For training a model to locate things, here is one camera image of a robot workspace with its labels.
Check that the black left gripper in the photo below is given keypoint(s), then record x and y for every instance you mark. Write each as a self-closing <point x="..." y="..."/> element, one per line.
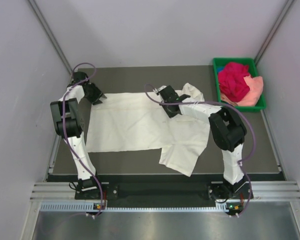
<point x="98" y="94"/>

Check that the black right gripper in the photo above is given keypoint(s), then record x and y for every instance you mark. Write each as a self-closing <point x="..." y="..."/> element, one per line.
<point x="170" y="114"/>

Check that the white t shirt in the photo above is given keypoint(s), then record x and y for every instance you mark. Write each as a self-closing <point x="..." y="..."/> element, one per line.
<point x="135" y="122"/>

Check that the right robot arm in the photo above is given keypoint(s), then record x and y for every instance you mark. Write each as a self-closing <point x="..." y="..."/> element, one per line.
<point x="227" y="128"/>

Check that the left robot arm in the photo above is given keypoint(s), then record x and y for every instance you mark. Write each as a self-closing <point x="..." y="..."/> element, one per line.
<point x="69" y="125"/>

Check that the blue cloth in bin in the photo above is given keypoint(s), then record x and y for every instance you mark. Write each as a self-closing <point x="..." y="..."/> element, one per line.
<point x="220" y="68"/>

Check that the magenta t shirt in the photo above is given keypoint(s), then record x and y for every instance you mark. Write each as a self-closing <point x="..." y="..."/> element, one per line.
<point x="231" y="81"/>

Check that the peach t shirt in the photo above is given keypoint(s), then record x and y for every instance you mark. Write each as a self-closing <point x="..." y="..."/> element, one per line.
<point x="256" y="85"/>

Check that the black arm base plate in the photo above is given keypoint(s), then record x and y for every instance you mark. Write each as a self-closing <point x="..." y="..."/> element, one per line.
<point x="115" y="191"/>

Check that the slotted grey cable duct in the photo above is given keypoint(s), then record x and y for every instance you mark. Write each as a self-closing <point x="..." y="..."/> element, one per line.
<point x="92" y="207"/>

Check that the aluminium frame rail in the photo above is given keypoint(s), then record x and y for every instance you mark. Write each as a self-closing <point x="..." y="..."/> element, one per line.
<point x="263" y="191"/>

